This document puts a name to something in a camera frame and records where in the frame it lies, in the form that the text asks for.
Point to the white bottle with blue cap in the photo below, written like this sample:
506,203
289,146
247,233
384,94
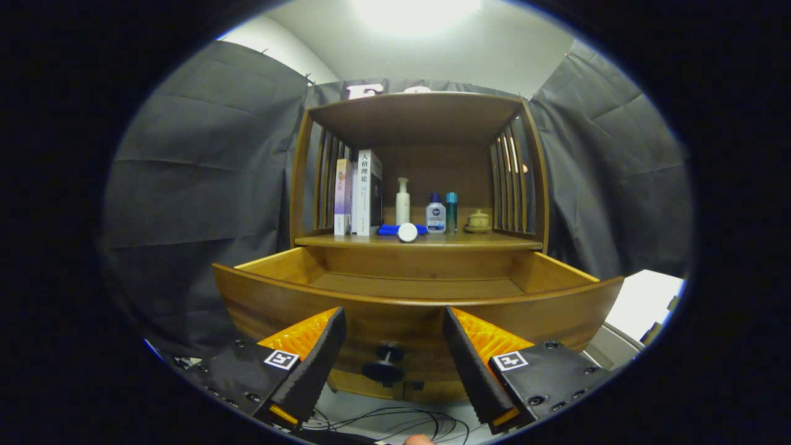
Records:
435,219

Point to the brown wooden countertop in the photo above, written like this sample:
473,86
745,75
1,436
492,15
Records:
469,240

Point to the white and black book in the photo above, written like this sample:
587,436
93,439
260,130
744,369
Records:
364,198

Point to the blue folded cloth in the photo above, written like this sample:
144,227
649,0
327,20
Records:
386,229

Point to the white pump bottle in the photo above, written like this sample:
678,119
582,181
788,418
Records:
403,207

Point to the white and green tube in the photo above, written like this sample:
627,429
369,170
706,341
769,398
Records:
408,232

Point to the white and grey appliance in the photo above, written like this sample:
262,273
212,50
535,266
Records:
642,303

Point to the teal slim bottle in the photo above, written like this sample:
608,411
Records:
452,213

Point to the brown wooden cabinet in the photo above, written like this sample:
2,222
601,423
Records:
420,117

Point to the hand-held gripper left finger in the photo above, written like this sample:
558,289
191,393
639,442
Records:
321,361

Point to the yellow lidded teacup with saucer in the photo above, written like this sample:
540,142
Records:
478,220

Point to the wooden cabinet door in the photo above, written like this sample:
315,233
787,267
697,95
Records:
364,389
442,394

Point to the purple book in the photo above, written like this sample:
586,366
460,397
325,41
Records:
341,198

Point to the brown wooden drawer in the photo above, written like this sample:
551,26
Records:
395,321

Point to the black round drawer knob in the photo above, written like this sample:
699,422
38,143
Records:
383,372

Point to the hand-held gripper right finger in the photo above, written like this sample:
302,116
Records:
469,364

